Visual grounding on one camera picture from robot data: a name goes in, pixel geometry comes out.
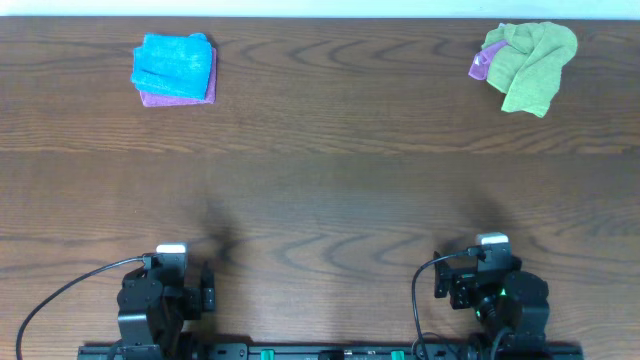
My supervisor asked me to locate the green microfiber cloth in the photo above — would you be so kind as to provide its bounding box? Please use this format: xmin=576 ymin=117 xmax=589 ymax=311
xmin=481 ymin=22 xmax=578 ymax=118

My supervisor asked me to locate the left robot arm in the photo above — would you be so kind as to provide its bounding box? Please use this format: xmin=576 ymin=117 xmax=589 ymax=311
xmin=107 ymin=265 xmax=216 ymax=360

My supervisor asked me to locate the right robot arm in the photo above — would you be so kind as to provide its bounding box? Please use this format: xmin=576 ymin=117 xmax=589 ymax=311
xmin=433 ymin=246 xmax=551 ymax=359

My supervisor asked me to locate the folded magenta cloth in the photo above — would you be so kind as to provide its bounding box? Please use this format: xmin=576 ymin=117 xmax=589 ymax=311
xmin=139 ymin=48 xmax=217 ymax=108

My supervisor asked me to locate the crumpled purple cloth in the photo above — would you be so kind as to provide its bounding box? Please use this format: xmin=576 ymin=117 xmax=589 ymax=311
xmin=468 ymin=40 xmax=508 ymax=81

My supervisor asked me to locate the folded blue cloth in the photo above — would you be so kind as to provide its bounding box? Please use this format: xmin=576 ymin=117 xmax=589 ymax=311
xmin=130 ymin=33 xmax=214 ymax=100

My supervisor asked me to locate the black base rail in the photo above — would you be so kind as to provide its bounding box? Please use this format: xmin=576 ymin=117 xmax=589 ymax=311
xmin=76 ymin=343 xmax=586 ymax=360

